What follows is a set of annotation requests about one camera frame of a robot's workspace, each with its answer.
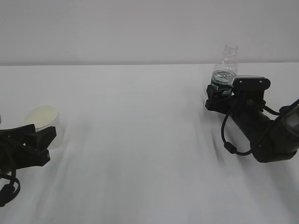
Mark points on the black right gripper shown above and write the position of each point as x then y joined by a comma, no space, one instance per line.
243,107

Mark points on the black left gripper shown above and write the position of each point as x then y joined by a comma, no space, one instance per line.
25,147

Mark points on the white paper cup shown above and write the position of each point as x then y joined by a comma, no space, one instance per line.
45,116

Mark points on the clear plastic water bottle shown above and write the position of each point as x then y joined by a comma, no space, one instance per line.
227,66

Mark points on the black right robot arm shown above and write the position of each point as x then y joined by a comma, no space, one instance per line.
270,140

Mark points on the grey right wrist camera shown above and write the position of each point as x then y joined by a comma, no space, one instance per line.
250,83

